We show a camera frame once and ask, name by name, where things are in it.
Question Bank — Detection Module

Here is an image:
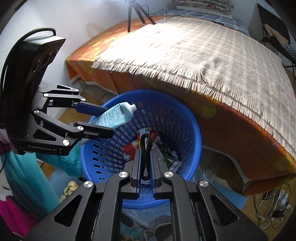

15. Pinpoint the thin black cable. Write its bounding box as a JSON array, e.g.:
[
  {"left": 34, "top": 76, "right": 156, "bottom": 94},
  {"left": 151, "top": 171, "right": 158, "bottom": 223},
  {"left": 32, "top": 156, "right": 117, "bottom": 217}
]
[{"left": 139, "top": 5, "right": 184, "bottom": 22}]

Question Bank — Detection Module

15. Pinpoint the yellow spotted cloth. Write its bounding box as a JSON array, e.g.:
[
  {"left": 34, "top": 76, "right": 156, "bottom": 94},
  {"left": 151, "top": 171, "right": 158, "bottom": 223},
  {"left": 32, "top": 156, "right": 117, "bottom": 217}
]
[{"left": 59, "top": 181, "right": 80, "bottom": 202}]

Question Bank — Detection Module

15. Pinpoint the striped cloth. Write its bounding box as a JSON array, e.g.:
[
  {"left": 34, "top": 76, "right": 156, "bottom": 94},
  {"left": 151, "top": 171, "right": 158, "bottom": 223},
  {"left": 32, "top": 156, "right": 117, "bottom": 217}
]
[{"left": 283, "top": 43, "right": 296, "bottom": 56}]

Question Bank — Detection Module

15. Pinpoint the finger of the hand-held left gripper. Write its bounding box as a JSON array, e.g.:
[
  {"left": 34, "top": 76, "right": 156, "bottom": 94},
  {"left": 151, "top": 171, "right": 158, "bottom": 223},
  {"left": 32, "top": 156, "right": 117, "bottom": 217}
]
[
  {"left": 37, "top": 81, "right": 110, "bottom": 117},
  {"left": 32, "top": 108, "right": 115, "bottom": 149}
]

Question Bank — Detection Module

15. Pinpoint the white power strip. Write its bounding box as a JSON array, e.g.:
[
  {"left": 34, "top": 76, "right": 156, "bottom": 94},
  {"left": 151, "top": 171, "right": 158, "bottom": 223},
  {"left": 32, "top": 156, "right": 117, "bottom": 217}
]
[{"left": 270, "top": 189, "right": 293, "bottom": 218}]

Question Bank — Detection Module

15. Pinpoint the blue plastic basket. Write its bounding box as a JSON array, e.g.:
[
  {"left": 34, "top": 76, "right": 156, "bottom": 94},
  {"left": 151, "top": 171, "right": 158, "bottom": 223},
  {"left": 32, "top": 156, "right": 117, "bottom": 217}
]
[{"left": 80, "top": 89, "right": 202, "bottom": 210}]

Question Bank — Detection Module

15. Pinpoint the black hair tie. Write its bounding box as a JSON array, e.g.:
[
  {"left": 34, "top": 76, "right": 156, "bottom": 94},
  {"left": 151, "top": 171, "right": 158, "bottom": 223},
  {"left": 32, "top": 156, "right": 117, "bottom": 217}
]
[{"left": 140, "top": 133, "right": 153, "bottom": 181}]

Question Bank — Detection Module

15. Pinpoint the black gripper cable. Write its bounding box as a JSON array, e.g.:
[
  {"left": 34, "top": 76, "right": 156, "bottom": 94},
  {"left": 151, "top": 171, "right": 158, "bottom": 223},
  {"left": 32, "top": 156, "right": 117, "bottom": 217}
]
[{"left": 0, "top": 27, "right": 57, "bottom": 130}]

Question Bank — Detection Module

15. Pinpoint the black tripod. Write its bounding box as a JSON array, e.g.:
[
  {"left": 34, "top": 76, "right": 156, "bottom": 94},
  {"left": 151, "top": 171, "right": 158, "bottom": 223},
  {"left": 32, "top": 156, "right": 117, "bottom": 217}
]
[{"left": 122, "top": 0, "right": 156, "bottom": 33}]

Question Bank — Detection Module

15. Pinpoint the pink cloth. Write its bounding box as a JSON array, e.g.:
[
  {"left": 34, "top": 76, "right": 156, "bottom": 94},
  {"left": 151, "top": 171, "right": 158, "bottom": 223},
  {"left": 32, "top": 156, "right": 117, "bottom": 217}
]
[{"left": 0, "top": 195, "right": 44, "bottom": 239}]

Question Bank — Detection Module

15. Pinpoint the light blue tube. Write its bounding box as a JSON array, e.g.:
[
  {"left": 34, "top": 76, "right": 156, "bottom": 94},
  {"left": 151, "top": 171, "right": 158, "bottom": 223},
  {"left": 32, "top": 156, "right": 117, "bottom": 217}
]
[{"left": 80, "top": 102, "right": 137, "bottom": 145}]

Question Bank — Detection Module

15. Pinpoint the white cable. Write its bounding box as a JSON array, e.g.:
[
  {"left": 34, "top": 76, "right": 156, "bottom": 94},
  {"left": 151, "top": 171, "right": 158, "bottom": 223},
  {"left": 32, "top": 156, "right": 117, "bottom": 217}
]
[{"left": 253, "top": 197, "right": 279, "bottom": 229}]

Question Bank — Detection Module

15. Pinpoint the blue mat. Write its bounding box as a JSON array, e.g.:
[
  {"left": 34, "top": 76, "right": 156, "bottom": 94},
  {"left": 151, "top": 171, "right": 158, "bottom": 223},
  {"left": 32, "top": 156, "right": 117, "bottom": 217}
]
[{"left": 199, "top": 178, "right": 248, "bottom": 211}]

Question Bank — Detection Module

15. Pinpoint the teal clothing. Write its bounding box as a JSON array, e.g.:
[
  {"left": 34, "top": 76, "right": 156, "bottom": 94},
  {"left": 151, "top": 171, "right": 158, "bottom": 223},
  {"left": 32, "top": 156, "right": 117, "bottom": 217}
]
[{"left": 0, "top": 137, "right": 84, "bottom": 232}]

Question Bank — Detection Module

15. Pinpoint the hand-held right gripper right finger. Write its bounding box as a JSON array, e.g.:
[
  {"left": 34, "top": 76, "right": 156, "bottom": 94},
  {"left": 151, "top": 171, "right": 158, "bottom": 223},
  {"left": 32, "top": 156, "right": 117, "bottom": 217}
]
[{"left": 151, "top": 149, "right": 269, "bottom": 241}]

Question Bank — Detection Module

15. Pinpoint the orange tablecloth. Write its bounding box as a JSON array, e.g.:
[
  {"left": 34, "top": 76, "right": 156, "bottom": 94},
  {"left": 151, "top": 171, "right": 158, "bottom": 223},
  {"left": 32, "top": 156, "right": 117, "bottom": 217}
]
[{"left": 65, "top": 17, "right": 296, "bottom": 197}]

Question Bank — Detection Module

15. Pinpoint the beige plaid blanket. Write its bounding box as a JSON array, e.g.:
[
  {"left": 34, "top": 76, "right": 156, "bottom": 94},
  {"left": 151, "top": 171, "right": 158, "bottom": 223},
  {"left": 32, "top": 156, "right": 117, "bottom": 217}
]
[{"left": 91, "top": 17, "right": 296, "bottom": 160}]

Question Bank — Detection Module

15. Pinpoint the beige cloth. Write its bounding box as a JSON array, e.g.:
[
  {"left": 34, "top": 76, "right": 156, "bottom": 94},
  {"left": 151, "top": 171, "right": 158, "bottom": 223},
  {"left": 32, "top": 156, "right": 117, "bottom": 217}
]
[{"left": 264, "top": 23, "right": 289, "bottom": 44}]

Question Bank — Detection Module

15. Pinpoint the black folding chair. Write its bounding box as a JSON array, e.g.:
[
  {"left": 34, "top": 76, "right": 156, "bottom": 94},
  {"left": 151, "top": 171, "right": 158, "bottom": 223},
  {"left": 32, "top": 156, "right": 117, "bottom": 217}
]
[{"left": 248, "top": 2, "right": 296, "bottom": 84}]

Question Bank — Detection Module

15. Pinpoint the blue checked bed sheet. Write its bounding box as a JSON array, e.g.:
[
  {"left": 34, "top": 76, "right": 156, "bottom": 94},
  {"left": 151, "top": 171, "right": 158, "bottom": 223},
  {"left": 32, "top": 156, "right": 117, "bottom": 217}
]
[{"left": 166, "top": 9, "right": 250, "bottom": 35}]

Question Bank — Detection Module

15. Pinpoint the folded floral quilt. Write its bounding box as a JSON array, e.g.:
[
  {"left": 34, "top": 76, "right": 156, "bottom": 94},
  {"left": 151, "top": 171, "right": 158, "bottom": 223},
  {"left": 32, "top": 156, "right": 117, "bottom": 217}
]
[{"left": 172, "top": 0, "right": 233, "bottom": 14}]

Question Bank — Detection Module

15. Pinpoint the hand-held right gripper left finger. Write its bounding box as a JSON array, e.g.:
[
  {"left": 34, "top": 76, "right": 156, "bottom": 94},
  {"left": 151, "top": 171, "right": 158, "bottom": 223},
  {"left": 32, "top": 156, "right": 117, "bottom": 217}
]
[{"left": 24, "top": 149, "right": 142, "bottom": 241}]

